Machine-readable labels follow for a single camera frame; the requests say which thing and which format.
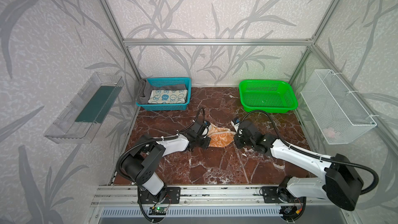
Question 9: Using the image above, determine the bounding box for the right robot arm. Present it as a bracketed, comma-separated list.
[231, 118, 379, 211]

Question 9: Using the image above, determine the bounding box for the white wire mesh basket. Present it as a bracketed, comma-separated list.
[301, 69, 377, 145]

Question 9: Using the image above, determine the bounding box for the teal plastic basket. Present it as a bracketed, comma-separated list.
[136, 77, 192, 111]

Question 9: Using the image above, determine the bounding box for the right circuit board with wires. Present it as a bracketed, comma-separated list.
[280, 206, 304, 222]

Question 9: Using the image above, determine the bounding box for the grey terry towel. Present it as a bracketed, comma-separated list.
[137, 79, 187, 105]

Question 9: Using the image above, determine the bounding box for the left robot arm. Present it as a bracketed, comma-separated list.
[116, 120, 211, 196]

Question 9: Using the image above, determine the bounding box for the clear acrylic wall shelf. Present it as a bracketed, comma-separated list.
[44, 72, 124, 144]

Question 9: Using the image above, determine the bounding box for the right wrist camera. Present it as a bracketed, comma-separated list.
[231, 117, 240, 133]

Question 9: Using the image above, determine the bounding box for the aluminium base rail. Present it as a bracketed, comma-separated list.
[90, 184, 333, 207]

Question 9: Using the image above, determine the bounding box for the green plastic basket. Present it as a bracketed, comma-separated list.
[239, 79, 298, 114]

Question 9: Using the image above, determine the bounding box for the blue patterned towel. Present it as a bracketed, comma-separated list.
[148, 90, 188, 104]

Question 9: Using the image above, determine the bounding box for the orange patterned towel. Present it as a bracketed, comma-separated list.
[207, 124, 236, 148]

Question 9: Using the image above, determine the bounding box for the pink object in wire basket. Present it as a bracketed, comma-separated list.
[323, 128, 339, 139]

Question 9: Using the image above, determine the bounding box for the left green circuit board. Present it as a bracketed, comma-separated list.
[149, 206, 168, 216]

